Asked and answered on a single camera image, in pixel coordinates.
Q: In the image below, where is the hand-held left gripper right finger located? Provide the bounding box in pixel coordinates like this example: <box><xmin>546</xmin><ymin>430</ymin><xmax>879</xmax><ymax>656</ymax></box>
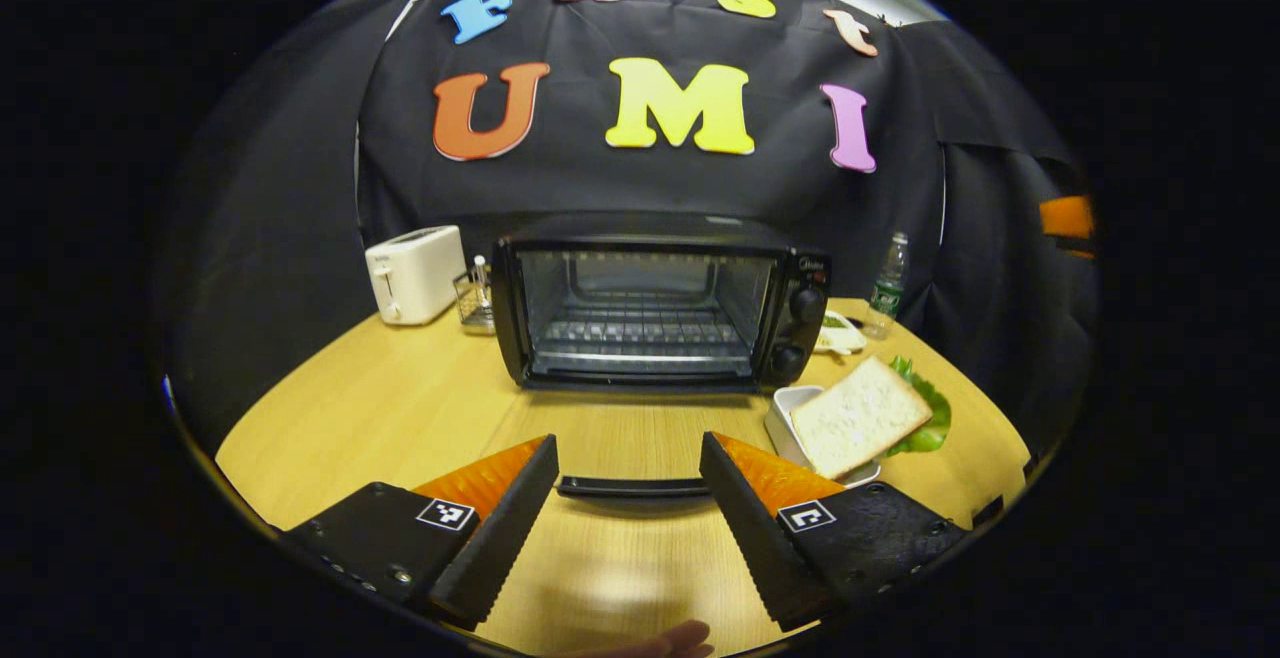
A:
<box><xmin>698</xmin><ymin>431</ymin><xmax>969</xmax><ymax>631</ymax></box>

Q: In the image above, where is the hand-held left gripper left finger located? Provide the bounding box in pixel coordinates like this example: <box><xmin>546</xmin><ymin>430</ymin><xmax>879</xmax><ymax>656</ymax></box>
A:
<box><xmin>285</xmin><ymin>435</ymin><xmax>561</xmax><ymax>629</ymax></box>

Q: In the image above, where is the lettuce sandwich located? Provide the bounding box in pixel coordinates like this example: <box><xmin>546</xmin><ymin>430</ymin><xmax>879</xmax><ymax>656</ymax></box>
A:
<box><xmin>790</xmin><ymin>355</ymin><xmax>952</xmax><ymax>481</ymax></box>

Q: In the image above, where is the black electric oven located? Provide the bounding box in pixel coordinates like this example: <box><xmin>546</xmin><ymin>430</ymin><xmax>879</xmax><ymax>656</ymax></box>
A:
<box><xmin>490</xmin><ymin>213</ymin><xmax>833</xmax><ymax>501</ymax></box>

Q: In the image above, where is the small white plastic tray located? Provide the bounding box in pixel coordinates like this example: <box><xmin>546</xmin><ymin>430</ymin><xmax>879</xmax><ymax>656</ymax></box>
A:
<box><xmin>764</xmin><ymin>385</ymin><xmax>883</xmax><ymax>490</ymax></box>

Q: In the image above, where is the clear water bottle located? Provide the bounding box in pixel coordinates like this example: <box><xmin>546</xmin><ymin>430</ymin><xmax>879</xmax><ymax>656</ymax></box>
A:
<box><xmin>862</xmin><ymin>231</ymin><xmax>911</xmax><ymax>341</ymax></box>

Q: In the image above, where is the white sectioned spice plate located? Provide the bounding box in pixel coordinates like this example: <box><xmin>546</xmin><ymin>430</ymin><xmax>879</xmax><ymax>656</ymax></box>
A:
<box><xmin>814</xmin><ymin>310</ymin><xmax>869</xmax><ymax>356</ymax></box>

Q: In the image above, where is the white toaster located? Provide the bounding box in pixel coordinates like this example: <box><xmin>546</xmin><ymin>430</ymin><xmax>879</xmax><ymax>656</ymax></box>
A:
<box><xmin>365</xmin><ymin>225</ymin><xmax>468</xmax><ymax>327</ymax></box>

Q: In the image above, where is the metal wire holder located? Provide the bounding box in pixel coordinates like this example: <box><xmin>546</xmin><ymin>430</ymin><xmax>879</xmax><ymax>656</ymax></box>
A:
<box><xmin>453</xmin><ymin>255</ymin><xmax>497</xmax><ymax>337</ymax></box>

